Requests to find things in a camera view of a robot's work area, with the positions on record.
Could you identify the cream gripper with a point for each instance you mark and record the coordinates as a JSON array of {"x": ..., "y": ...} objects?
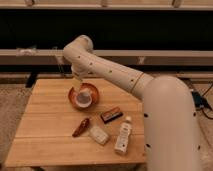
[{"x": 77, "y": 79}]

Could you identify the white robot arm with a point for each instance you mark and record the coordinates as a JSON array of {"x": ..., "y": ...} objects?
[{"x": 172, "y": 135}]

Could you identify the orange ceramic bowl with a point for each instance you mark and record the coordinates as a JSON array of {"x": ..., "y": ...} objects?
[{"x": 85, "y": 87}]

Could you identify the wooden table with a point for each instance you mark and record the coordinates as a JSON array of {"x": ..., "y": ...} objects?
[{"x": 44, "y": 135}]

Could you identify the red chili pepper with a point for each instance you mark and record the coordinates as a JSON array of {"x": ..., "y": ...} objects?
[{"x": 84, "y": 125}]

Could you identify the brown rectangular box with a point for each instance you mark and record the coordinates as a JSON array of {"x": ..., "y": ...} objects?
[{"x": 111, "y": 115}]

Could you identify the small white bottle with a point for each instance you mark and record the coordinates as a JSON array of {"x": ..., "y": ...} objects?
[{"x": 122, "y": 141}]

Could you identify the blue device box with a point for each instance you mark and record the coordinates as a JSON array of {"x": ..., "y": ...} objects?
[{"x": 198, "y": 99}]

